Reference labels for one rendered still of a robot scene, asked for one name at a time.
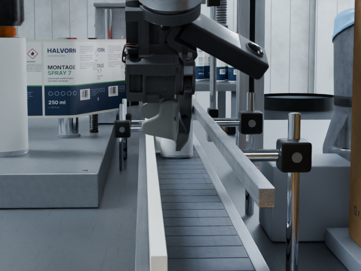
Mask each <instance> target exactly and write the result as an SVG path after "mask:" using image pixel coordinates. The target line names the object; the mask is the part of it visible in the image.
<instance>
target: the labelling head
mask: <svg viewBox="0 0 361 271"><path fill-rule="evenodd" d="M94 27H95V38H97V39H122V36H126V22H125V8H95V24H94ZM144 104H145V103H142V102H139V107H138V108H131V109H127V113H130V114H131V115H132V118H145V117H144V116H143V115H142V113H141V108H142V106H143V105H144ZM118 113H119V110H118V111H111V112H104V113H98V123H114V121H115V120H116V115H117V114H118Z"/></svg>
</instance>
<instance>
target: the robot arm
mask: <svg viewBox="0 0 361 271"><path fill-rule="evenodd" d="M201 1H202V0H125V22H126V44H125V45H124V48H123V51H122V62H123V63H125V91H126V96H127V102H142V103H145V104H144V105H143V106H142V108H141V113H142V115H143V116H144V117H145V118H147V119H148V120H145V121H144V122H143V123H142V126H141V129H142V131H143V133H145V134H147V135H150V136H155V137H160V138H166V139H171V140H173V141H175V150H176V151H181V149H182V148H183V147H184V145H185V144H186V143H187V141H188V139H189V133H190V125H191V110H192V95H194V93H195V86H196V62H195V59H196V58H197V56H198V52H197V48H198V49H200V50H202V51H204V52H206V53H208V54H209V55H211V56H213V57H215V58H217V59H219V60H221V61H222V62H224V63H226V64H228V65H230V66H232V67H234V68H236V69H237V70H239V71H241V72H243V73H245V74H247V75H249V76H251V77H252V78H254V79H256V80H259V79H261V78H262V76H263V75H264V74H265V72H266V71H267V70H268V69H269V63H268V60H267V57H266V52H265V49H264V48H263V47H261V46H259V45H257V44H256V43H254V42H252V41H250V40H248V39H246V38H245V37H243V36H241V35H239V34H237V33H236V32H234V31H232V30H230V29H228V28H226V27H225V26H223V25H221V24H219V23H217V22H216V21H214V20H212V19H210V18H208V17H207V16H205V15H203V14H202V13H201ZM354 15H355V8H350V9H346V10H343V11H341V12H340V13H339V14H337V16H336V17H335V20H334V34H333V36H332V43H333V45H334V112H333V115H332V118H331V121H330V124H329V127H328V131H327V134H326V137H325V140H324V143H323V147H322V154H331V153H335V154H338V155H339V156H341V157H343V158H345V159H346V160H348V161H350V158H351V117H352V77H353V36H354ZM125 48H126V52H125ZM124 57H125V60H123V58H124ZM142 82H143V91H142Z"/></svg>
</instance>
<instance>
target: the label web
mask: <svg viewBox="0 0 361 271"><path fill-rule="evenodd" d="M125 44H126V39H26V75H27V118H76V117H82V116H88V115H94V114H98V113H104V112H111V111H118V110H119V104H121V99H122V98H126V99H127V96H126V91H125V63H123V62H122V51H123V48H124V45H125ZM138 107H139V102H127V109H131V108H138Z"/></svg>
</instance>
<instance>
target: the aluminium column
mask: <svg viewBox="0 0 361 271"><path fill-rule="evenodd" d="M236 33H237V34H239V35H241V36H243V37H245V38H246V39H248V40H250V41H252V42H254V43H256V44H257V45H259V46H261V47H263V48H264V49H265V0H237V29H236ZM247 92H255V110H258V111H260V112H262V114H263V132H262V134H255V149H263V143H264V75H263V76H262V78H261V79H259V80H256V79H254V78H252V77H251V76H249V75H247V74H245V73H243V72H241V71H239V70H236V118H238V113H239V111H241V110H246V93H247ZM236 146H237V147H238V148H239V149H245V148H246V134H241V133H240V132H239V131H238V127H236ZM255 167H256V168H259V162H255Z"/></svg>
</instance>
